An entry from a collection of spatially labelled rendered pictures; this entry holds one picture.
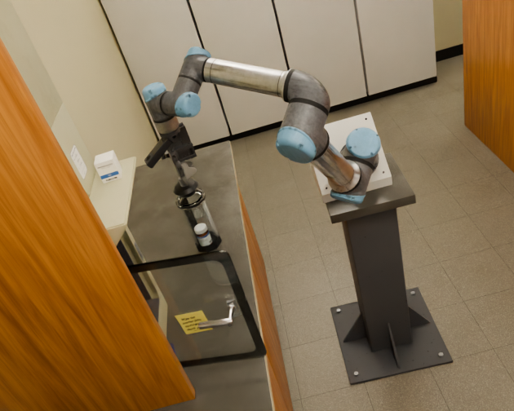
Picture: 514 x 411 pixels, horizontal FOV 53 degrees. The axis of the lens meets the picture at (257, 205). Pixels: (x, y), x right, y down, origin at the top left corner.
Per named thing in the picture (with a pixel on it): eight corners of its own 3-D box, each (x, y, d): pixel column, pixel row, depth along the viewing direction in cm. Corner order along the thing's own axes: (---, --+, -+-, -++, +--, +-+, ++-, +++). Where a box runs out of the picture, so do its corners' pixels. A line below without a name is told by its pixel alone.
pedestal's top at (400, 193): (391, 160, 217) (390, 152, 215) (416, 203, 191) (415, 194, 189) (316, 178, 220) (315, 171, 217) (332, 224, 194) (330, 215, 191)
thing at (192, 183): (172, 192, 185) (166, 177, 182) (196, 181, 187) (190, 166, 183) (179, 204, 178) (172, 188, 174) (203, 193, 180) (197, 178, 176)
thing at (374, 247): (418, 289, 275) (404, 146, 223) (453, 362, 235) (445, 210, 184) (330, 309, 278) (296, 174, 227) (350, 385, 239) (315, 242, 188)
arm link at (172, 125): (156, 125, 162) (150, 117, 169) (161, 138, 165) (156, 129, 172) (178, 117, 164) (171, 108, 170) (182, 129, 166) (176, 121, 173)
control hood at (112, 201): (95, 268, 123) (77, 237, 117) (111, 194, 149) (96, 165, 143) (142, 255, 122) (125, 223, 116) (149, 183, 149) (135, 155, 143)
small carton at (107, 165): (103, 183, 134) (93, 165, 131) (104, 174, 138) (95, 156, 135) (121, 178, 134) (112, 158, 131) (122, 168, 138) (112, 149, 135)
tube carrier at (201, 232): (191, 240, 199) (171, 196, 187) (216, 228, 201) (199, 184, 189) (199, 255, 191) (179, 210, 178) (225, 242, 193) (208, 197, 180)
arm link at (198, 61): (337, 65, 140) (182, 39, 156) (325, 102, 138) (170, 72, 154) (342, 86, 150) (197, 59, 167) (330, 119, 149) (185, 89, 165)
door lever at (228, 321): (202, 315, 133) (199, 309, 131) (237, 311, 131) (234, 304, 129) (199, 333, 128) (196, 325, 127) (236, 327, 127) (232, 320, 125)
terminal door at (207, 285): (165, 367, 148) (107, 268, 125) (268, 354, 142) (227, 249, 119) (164, 369, 147) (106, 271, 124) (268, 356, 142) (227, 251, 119)
